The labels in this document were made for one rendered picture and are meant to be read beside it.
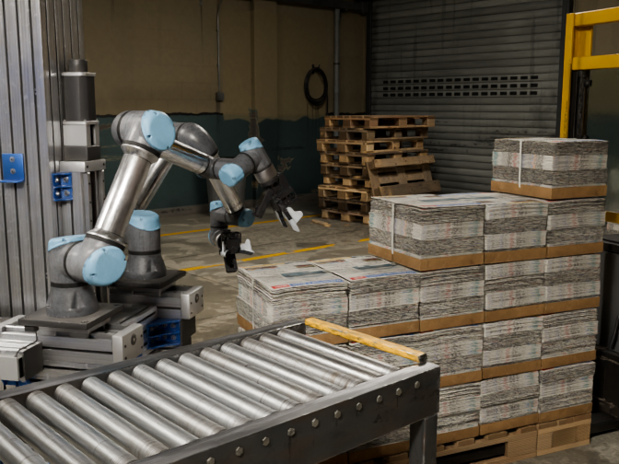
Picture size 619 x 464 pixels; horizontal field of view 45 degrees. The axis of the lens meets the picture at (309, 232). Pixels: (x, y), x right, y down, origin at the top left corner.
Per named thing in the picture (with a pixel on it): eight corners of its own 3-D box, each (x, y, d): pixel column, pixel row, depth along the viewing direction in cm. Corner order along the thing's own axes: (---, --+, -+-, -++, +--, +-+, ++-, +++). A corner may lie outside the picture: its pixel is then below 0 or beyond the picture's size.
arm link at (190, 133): (211, 117, 281) (262, 216, 308) (192, 116, 288) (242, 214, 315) (192, 134, 275) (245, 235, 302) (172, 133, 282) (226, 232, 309)
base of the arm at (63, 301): (35, 316, 219) (33, 283, 217) (64, 303, 233) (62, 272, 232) (81, 319, 215) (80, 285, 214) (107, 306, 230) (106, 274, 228)
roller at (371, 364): (286, 342, 217) (286, 325, 216) (410, 387, 182) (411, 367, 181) (273, 345, 213) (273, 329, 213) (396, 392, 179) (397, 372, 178)
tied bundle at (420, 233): (367, 254, 304) (367, 198, 300) (426, 249, 316) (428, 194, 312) (419, 272, 270) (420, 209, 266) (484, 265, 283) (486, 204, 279)
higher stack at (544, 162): (479, 421, 342) (490, 137, 320) (531, 411, 354) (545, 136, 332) (536, 457, 307) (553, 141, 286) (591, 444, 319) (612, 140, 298)
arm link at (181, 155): (90, 140, 229) (204, 186, 266) (112, 141, 222) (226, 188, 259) (100, 104, 230) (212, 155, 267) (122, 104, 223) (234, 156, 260)
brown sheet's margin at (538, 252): (431, 247, 316) (431, 237, 316) (487, 241, 328) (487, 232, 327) (485, 263, 282) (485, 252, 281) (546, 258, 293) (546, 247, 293)
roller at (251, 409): (169, 374, 191) (169, 354, 190) (287, 433, 157) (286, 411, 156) (152, 378, 188) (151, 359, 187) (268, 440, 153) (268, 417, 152)
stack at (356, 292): (238, 470, 296) (234, 265, 282) (480, 421, 342) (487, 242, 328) (273, 519, 261) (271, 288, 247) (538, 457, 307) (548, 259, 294)
